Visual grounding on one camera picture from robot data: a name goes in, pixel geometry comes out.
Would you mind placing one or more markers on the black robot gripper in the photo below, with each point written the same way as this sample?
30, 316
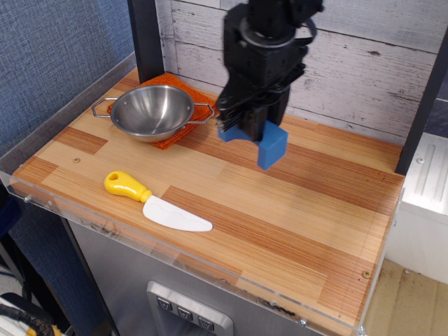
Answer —
264, 44

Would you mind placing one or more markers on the blue arch-shaped block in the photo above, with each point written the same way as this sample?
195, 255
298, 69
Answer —
271, 148

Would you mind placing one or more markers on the orange knitted cloth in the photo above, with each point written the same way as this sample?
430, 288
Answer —
172, 80

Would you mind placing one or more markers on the white appliance at right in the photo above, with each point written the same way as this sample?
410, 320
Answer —
418, 238

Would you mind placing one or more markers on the silver button control panel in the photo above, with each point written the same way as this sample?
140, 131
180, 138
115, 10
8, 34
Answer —
176, 313

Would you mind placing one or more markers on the clear acrylic front guard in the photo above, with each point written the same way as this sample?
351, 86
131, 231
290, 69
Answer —
305, 247

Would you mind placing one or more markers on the stainless steel cabinet front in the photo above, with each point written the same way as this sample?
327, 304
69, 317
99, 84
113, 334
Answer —
122, 273

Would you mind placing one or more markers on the stainless steel bowl with handles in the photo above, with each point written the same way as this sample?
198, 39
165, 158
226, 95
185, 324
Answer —
155, 113

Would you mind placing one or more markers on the yellow-handled white toy knife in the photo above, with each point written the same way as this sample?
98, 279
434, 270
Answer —
155, 209

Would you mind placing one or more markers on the black vertical post left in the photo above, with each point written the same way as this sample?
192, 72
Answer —
146, 38

